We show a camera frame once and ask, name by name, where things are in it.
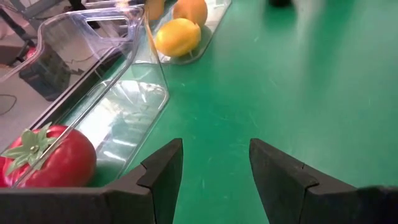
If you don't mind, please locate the green table mat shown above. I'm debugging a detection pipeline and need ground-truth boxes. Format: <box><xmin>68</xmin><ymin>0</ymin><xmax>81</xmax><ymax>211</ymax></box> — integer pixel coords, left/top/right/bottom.
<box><xmin>121</xmin><ymin>0</ymin><xmax>398</xmax><ymax>224</ymax></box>

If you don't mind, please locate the clear plastic basket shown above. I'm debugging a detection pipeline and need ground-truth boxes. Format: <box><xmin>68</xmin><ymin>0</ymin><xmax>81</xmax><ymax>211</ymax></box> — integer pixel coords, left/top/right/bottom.
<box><xmin>146</xmin><ymin>0</ymin><xmax>233</xmax><ymax>65</ymax></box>
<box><xmin>0</xmin><ymin>4</ymin><xmax>170</xmax><ymax>189</ymax></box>

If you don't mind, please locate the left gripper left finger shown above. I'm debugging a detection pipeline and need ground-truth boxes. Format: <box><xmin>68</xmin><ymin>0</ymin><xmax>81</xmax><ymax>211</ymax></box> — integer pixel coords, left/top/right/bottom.
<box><xmin>0</xmin><ymin>138</ymin><xmax>184</xmax><ymax>224</ymax></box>

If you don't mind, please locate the yellow lemon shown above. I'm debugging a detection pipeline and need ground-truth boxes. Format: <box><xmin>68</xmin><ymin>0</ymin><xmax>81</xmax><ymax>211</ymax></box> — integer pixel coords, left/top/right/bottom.
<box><xmin>154</xmin><ymin>17</ymin><xmax>202</xmax><ymax>58</ymax></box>
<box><xmin>172</xmin><ymin>0</ymin><xmax>208</xmax><ymax>28</ymax></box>

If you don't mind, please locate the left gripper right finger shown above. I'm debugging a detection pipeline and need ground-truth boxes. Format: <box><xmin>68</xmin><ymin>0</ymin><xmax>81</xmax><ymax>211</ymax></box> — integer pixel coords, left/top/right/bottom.
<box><xmin>249</xmin><ymin>138</ymin><xmax>398</xmax><ymax>224</ymax></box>

